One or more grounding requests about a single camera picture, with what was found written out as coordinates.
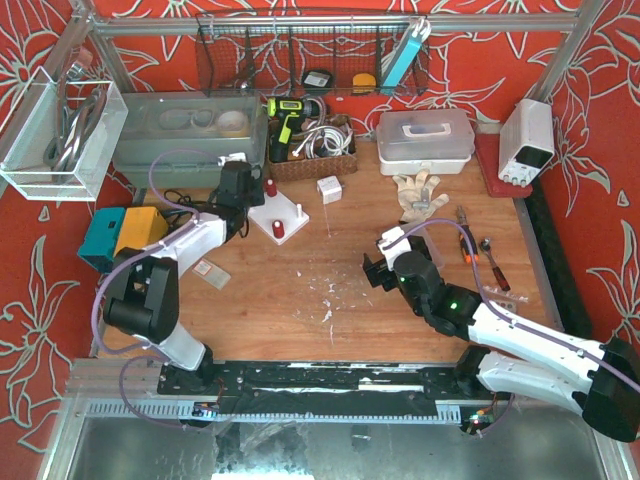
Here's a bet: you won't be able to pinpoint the clear tray of red parts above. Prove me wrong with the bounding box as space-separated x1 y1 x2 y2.
423 231 445 270

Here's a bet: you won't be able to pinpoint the red spring part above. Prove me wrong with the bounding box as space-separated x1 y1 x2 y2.
272 220 285 239

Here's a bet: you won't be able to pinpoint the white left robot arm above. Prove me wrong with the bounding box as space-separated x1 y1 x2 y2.
91 160 265 372

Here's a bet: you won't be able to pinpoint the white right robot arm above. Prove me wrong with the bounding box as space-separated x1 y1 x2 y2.
362 237 639 443

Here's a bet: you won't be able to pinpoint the woven wicker basket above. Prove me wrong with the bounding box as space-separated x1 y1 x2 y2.
265 139 358 182

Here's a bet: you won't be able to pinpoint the clear bag of small parts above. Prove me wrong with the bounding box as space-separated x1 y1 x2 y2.
483 285 529 313

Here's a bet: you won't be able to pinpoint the white work gloves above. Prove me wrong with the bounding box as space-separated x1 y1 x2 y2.
392 169 450 223

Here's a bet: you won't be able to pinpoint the white cube power adapter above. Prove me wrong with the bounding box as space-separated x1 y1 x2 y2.
316 175 343 205

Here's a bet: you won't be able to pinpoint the grey plastic toolbox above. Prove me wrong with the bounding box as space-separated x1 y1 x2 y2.
113 92 268 189

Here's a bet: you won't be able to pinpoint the white plastic storage box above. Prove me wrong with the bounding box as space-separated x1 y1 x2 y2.
376 109 475 176

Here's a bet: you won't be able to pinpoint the yellow teal soldering station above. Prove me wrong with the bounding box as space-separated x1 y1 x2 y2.
77 206 169 273

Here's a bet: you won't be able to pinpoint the red mat under supply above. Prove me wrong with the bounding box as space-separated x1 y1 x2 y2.
475 133 533 199

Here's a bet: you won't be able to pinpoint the yellow tape measure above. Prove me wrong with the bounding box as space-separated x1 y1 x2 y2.
352 72 377 96

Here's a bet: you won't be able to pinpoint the white bench power supply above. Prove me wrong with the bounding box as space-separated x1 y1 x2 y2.
498 99 555 188

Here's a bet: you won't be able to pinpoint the teal white book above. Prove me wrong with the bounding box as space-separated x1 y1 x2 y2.
380 17 432 94

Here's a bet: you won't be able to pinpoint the white peg base plate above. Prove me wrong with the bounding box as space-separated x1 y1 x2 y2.
249 192 310 245

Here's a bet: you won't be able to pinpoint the black power cable bundle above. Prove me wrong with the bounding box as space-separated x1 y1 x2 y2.
144 188 251 241

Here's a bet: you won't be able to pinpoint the green black cordless drill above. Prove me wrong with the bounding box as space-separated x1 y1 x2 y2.
267 97 322 163

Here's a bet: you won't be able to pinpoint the white coiled cable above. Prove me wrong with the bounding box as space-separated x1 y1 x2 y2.
304 127 354 159

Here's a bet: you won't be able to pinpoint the black wire wall basket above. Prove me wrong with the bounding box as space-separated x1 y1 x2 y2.
196 10 430 96

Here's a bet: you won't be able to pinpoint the black cable drag chain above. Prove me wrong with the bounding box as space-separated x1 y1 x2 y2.
527 177 594 346

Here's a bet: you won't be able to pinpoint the clear acrylic wall bin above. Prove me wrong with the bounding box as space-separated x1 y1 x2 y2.
1 68 128 202

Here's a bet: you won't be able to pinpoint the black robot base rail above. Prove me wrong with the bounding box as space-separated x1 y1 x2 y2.
157 360 495 419

